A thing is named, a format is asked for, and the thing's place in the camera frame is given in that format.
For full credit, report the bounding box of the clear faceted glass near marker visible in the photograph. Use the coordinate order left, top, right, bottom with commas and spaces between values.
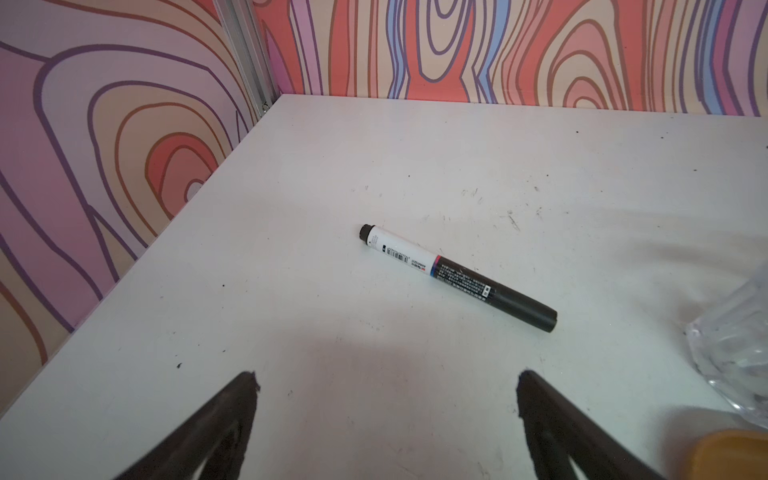
685, 265, 767, 429

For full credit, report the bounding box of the black and white marker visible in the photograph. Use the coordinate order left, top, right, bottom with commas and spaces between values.
359, 224, 558, 333

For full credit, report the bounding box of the orange brown plastic tray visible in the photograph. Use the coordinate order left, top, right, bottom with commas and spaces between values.
684, 430, 768, 480

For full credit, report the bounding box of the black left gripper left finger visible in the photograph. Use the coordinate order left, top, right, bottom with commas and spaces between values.
118, 371, 260, 479

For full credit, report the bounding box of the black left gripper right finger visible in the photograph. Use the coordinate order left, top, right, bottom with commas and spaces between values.
516, 370, 661, 479

